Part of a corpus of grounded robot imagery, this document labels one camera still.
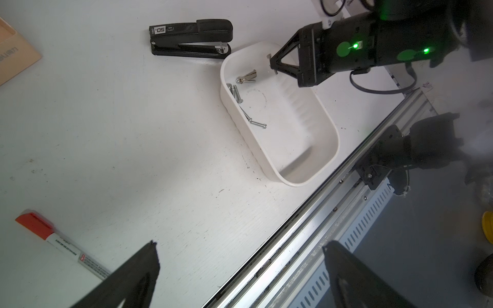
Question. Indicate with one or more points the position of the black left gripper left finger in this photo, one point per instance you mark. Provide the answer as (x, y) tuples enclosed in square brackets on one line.
[(131, 285)]

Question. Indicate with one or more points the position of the peach plastic desk organizer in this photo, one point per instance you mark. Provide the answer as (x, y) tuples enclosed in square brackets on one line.
[(17, 54)]

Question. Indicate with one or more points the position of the large nickel socket bolt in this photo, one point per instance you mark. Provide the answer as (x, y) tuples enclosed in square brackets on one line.
[(247, 78)]

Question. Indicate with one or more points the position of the black stapler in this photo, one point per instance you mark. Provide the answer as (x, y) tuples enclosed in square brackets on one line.
[(203, 39)]

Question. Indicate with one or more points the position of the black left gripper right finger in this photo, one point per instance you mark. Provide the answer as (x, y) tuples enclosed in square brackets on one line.
[(353, 284)]

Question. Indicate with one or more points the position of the white plastic storage box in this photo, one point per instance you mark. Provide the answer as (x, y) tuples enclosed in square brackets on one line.
[(301, 139)]

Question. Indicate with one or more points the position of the large silver bolt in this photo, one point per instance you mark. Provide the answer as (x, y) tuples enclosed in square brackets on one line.
[(235, 93)]

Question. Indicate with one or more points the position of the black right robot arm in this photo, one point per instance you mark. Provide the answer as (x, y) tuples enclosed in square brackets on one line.
[(386, 33)]

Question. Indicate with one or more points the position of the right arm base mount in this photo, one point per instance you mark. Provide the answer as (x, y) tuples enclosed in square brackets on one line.
[(430, 144)]

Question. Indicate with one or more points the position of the aluminium front rail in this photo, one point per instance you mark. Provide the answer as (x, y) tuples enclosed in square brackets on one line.
[(288, 270)]

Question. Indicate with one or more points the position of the thin silver screw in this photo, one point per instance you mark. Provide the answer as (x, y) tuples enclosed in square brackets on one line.
[(262, 125), (246, 115)]

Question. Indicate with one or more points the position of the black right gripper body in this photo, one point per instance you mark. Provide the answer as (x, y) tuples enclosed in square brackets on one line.
[(350, 44)]

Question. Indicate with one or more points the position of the red capped marker pen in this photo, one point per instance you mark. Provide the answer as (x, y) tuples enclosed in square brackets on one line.
[(36, 224)]

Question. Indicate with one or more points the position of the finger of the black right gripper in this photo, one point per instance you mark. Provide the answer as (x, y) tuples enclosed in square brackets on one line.
[(298, 42)]

